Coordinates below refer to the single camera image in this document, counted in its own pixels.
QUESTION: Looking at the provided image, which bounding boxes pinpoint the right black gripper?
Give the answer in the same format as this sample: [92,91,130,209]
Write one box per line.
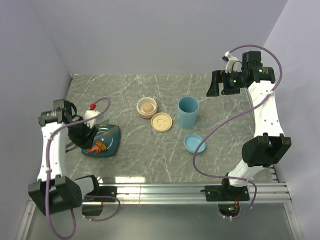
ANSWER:
[205,69,246,97]

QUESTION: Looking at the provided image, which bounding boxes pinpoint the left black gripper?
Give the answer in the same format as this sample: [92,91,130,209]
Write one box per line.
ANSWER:
[68,116,98,149]

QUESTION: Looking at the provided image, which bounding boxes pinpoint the metal serving tongs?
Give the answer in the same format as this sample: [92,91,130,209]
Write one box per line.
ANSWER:
[65,120,121,156]

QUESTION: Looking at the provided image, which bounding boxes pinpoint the blue tall cup container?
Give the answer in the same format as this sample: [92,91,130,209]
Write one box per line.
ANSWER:
[176,96,200,129]

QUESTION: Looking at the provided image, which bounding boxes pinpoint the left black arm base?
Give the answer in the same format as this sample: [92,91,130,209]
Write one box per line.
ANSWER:
[81,186,121,222]

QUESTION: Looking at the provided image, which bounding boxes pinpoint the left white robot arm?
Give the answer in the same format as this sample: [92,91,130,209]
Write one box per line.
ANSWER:
[28,99,101,215]

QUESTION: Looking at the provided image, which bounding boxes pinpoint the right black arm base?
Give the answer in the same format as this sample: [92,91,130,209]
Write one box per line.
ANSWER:
[201,185,250,218]

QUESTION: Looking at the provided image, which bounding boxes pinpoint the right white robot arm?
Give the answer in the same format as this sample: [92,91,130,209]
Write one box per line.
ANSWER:
[206,51,292,200]

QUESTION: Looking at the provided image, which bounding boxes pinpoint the red shrimp piece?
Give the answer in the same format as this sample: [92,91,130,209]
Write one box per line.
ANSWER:
[86,145,102,154]

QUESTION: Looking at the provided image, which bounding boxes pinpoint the orange fried food piece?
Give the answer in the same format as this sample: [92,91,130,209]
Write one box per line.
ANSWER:
[95,141,107,152]

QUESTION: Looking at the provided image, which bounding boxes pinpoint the teal square plate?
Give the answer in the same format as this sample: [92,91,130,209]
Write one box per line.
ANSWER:
[81,124,121,158]

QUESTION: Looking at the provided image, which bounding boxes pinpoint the blue round lid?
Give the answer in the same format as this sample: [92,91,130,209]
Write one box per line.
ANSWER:
[183,134,203,154]

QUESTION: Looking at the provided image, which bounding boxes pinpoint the pink white bowl container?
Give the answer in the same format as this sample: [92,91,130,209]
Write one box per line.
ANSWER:
[136,97,158,119]

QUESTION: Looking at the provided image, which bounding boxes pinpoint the beige round lid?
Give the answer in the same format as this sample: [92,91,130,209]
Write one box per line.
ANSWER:
[150,112,173,133]

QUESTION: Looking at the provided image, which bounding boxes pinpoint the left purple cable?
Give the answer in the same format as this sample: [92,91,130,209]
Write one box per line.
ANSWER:
[45,97,121,239]

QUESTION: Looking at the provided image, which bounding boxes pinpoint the purple cable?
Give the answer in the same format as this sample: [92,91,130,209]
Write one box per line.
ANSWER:
[192,44,284,221]
[45,97,121,239]

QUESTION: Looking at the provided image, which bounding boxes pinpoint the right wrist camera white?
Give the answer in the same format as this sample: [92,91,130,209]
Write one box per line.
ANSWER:
[222,51,242,73]

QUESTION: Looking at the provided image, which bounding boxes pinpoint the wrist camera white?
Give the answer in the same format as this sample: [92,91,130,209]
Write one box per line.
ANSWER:
[83,103,100,129]
[222,51,242,73]

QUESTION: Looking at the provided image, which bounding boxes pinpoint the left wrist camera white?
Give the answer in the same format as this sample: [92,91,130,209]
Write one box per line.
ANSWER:
[83,103,100,129]

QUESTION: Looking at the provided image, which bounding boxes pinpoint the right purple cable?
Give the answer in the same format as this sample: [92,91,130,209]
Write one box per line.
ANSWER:
[192,44,284,221]

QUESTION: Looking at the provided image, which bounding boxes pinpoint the aluminium mounting rail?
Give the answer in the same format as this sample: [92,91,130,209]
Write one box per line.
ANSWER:
[14,74,305,240]

